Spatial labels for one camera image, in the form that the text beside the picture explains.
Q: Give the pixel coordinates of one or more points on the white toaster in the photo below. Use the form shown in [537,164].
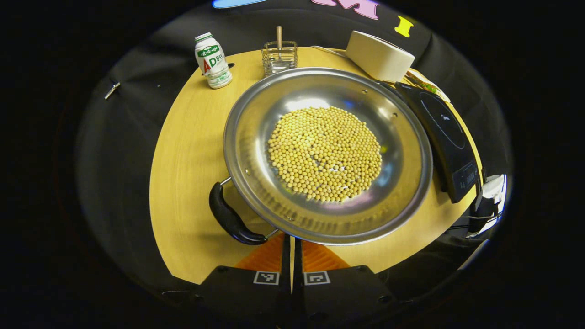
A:
[377,57]

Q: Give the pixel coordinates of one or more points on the pile of yellow soybeans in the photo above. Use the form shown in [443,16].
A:
[324,153]

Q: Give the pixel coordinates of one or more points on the black induction cooktop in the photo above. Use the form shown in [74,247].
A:
[450,141]

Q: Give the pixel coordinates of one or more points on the wooden stick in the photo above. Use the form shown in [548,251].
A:
[279,39]

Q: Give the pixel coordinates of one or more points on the silver cloth clip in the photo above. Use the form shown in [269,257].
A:
[112,90]

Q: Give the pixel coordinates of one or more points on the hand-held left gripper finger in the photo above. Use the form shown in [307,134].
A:
[297,292]
[286,292]

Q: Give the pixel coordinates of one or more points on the sandwich with lettuce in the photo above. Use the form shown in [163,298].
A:
[421,81]

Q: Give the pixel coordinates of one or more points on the white drink bottle green label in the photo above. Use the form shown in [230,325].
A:
[212,61]

